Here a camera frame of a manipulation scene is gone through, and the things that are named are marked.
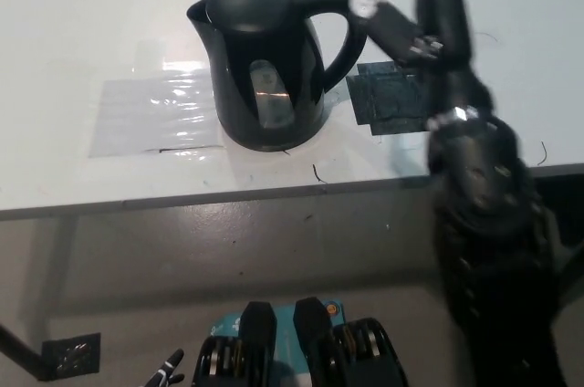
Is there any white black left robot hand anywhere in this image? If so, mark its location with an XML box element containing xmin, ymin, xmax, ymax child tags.
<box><xmin>144</xmin><ymin>349</ymin><xmax>186</xmax><ymax>387</ymax></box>

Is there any black slanted table leg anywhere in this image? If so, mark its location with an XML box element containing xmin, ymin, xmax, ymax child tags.
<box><xmin>0</xmin><ymin>321</ymin><xmax>52</xmax><ymax>382</ymax></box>

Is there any black electric kettle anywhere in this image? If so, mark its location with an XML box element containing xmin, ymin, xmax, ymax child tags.
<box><xmin>186</xmin><ymin>0</ymin><xmax>369</xmax><ymax>153</ymax></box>

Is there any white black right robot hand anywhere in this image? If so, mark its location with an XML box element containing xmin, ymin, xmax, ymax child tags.
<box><xmin>349</xmin><ymin>0</ymin><xmax>499</xmax><ymax>129</ymax></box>

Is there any clear plastic tape patch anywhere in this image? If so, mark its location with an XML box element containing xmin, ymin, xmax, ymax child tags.
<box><xmin>88</xmin><ymin>39</ymin><xmax>225</xmax><ymax>160</ymax></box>

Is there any dark table underframe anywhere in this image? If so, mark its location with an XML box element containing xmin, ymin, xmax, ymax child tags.
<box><xmin>531</xmin><ymin>162</ymin><xmax>584</xmax><ymax>251</ymax></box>

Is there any black tape patch on table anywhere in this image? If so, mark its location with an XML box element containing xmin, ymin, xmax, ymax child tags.
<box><xmin>345</xmin><ymin>60</ymin><xmax>437</xmax><ymax>137</ymax></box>

